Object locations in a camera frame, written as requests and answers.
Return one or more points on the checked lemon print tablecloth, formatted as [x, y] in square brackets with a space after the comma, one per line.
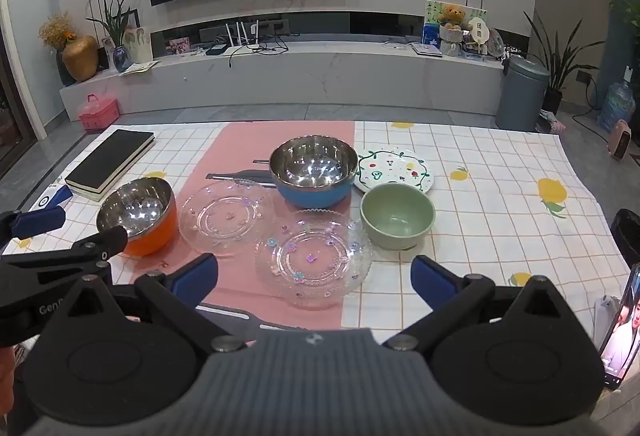
[500, 216]

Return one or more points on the brown teddy bear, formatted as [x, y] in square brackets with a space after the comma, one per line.
[452, 15]

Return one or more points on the blue printed box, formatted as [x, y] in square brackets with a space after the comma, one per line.
[430, 35]

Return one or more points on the white phone stand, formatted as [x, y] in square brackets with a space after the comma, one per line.
[602, 321]

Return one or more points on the grey laptop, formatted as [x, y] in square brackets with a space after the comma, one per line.
[426, 50]

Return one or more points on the leafy green plant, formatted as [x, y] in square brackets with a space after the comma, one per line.
[631, 13]

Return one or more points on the round white fan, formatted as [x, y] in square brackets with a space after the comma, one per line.
[479, 31]

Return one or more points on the mushroom print card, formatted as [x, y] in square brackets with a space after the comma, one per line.
[139, 43]

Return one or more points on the white marble television console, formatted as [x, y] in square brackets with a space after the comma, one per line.
[310, 71]

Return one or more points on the black set-top box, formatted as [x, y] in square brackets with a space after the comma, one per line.
[216, 49]

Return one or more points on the dark vase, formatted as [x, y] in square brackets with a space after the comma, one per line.
[64, 71]

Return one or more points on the white router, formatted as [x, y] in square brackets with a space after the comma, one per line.
[245, 38]

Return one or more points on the black chair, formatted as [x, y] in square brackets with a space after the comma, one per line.
[627, 236]

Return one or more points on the grey trash bin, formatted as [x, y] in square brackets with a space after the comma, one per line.
[520, 96]

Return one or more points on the clear glass plate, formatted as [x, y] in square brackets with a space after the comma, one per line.
[312, 261]
[225, 221]

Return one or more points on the pink printed placemat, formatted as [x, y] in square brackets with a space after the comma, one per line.
[235, 151]

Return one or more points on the blue glass vase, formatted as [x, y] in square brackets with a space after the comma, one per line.
[122, 58]

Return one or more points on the green painting canvas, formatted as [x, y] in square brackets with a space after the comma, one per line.
[475, 13]

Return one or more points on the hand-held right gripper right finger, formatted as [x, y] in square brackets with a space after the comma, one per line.
[430, 277]

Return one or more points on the black hardcover book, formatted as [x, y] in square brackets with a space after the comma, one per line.
[110, 156]

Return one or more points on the loose papers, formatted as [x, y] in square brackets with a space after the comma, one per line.
[140, 67]

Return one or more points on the decorative standing plate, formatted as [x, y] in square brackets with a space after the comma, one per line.
[495, 43]

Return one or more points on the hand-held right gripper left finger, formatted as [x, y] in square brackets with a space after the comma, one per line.
[196, 277]

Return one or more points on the white floral ceramic plate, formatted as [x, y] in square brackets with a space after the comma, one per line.
[395, 166]

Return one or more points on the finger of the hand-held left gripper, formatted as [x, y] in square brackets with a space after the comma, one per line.
[37, 221]
[95, 245]

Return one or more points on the orange steel bowl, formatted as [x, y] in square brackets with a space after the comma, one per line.
[156, 236]

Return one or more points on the small photo frame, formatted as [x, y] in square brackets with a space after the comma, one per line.
[107, 50]

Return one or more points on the dried yellow flowers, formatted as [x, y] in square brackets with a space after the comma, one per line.
[56, 30]

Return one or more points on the pink space heater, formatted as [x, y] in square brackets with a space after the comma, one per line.
[621, 138]

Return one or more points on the golden vase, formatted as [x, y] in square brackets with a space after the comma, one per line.
[80, 58]

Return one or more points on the green grass plant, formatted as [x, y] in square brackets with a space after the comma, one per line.
[116, 18]

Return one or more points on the white and blue box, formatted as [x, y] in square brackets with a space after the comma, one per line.
[47, 201]

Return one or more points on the pink photo card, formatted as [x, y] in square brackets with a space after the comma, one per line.
[178, 46]

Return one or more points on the potted long-leaf plant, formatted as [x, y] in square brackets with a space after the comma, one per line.
[555, 61]

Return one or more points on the smartphone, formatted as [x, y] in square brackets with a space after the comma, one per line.
[622, 331]

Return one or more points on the pink storage box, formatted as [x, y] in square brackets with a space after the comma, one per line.
[98, 113]

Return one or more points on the blue steel bowl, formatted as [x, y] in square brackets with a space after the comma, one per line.
[310, 197]

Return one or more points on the green ceramic bowl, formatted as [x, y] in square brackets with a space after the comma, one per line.
[395, 216]

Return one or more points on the blue water jug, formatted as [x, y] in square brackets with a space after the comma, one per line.
[617, 108]

